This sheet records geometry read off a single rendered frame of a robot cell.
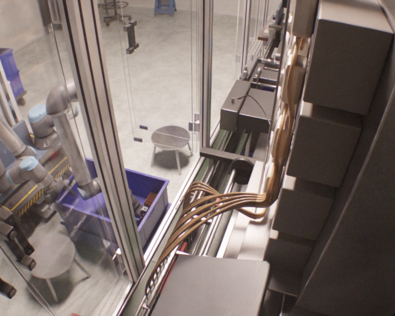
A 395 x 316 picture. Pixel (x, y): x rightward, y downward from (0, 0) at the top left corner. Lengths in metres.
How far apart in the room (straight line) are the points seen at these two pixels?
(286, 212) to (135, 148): 2.40
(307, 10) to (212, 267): 0.53
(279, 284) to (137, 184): 1.54
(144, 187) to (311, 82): 1.74
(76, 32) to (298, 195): 0.51
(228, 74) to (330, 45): 3.62
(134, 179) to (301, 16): 1.67
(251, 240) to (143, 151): 2.14
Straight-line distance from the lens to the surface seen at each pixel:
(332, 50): 0.42
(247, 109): 1.39
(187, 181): 1.72
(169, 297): 0.72
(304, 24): 0.58
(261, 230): 0.84
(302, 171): 0.52
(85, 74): 0.73
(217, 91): 3.65
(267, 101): 1.46
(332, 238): 0.52
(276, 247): 0.67
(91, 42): 0.74
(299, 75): 0.62
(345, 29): 0.41
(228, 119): 1.36
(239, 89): 1.49
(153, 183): 2.02
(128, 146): 2.93
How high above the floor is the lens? 1.82
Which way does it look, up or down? 41 degrees down
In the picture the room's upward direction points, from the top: straight up
